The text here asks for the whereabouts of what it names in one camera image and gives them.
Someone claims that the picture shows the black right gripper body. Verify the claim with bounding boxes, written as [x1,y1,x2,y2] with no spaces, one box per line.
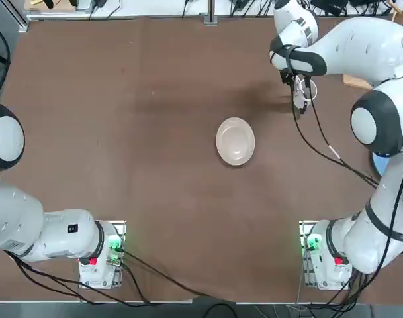
[279,68,295,86]

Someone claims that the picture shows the cream plate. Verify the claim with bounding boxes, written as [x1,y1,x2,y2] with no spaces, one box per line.
[215,116,256,167]

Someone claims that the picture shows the blue plate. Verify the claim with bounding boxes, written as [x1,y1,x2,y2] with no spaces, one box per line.
[371,150,393,177]

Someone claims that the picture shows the black arm cable white tag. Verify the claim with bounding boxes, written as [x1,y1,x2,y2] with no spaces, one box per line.
[305,74,381,186]

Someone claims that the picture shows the aluminium frame post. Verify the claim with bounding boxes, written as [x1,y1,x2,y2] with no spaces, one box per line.
[203,0,219,27]

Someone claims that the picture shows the black base cable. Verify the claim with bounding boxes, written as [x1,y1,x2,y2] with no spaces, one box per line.
[120,248,238,318]
[120,261,154,306]

